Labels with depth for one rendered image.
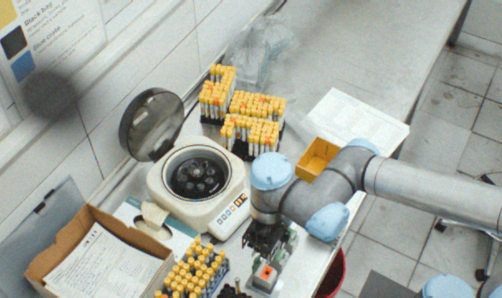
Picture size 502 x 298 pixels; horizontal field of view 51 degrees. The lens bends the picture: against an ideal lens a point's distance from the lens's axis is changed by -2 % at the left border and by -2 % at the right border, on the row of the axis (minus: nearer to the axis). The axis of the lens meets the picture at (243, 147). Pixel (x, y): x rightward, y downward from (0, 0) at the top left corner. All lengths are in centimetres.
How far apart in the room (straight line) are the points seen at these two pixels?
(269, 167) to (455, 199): 32
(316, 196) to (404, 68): 116
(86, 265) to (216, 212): 37
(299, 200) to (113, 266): 66
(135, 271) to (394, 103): 103
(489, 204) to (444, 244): 176
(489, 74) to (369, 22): 145
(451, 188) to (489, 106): 241
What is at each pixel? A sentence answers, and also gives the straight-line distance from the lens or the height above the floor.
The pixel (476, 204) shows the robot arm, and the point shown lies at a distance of 91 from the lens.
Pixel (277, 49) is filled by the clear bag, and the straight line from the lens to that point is 196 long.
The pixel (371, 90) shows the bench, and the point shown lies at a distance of 192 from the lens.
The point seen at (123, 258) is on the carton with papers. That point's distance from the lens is 146.
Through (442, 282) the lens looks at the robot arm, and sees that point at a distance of 121.
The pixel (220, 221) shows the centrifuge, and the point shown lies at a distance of 149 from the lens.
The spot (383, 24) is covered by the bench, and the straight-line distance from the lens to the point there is 222.
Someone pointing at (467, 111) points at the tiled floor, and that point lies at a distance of 325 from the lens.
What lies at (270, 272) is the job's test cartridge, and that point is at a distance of 139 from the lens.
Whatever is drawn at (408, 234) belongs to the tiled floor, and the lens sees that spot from 264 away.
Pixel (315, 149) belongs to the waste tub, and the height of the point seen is 91.
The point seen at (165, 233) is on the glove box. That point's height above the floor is 93.
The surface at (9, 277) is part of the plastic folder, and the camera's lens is 147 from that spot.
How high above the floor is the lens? 220
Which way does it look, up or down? 51 degrees down
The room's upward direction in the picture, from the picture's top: 1 degrees counter-clockwise
